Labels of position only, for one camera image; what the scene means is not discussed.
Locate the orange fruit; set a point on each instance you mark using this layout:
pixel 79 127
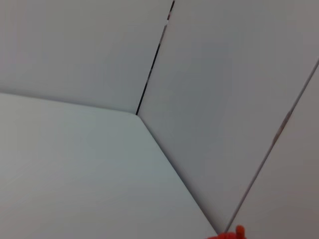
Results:
pixel 235 234

